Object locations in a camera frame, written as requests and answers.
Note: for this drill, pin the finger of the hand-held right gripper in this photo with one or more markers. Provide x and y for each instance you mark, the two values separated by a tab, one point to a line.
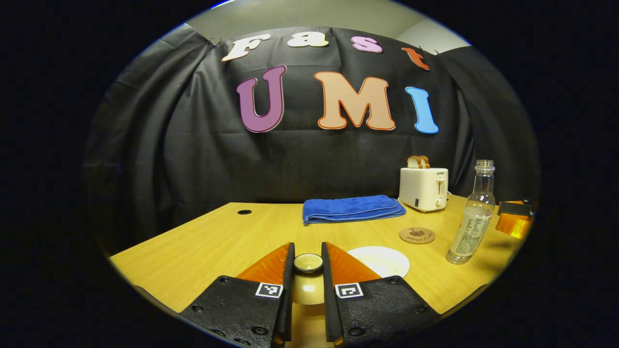
515	208
512	226

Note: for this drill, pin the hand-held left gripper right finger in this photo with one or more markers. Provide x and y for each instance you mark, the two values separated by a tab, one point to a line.
377	309

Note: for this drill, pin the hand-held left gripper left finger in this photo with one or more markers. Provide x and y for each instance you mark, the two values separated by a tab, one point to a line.
239	309

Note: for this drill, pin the clear water bottle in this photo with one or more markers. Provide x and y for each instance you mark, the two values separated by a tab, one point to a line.
471	227

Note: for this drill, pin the cream teacup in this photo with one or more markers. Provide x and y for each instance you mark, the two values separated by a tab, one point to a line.
382	261

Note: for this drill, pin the cream teacup lid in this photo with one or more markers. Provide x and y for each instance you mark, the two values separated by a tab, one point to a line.
308	287

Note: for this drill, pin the round brown coaster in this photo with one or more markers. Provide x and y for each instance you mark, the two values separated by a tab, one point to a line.
417	236

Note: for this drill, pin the white toaster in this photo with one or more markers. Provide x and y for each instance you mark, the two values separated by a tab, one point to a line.
420	188

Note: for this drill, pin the toast slice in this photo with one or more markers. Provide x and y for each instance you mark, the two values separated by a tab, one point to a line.
412	162
424	162

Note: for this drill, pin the folded blue towel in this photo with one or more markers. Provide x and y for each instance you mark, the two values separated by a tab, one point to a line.
353	209

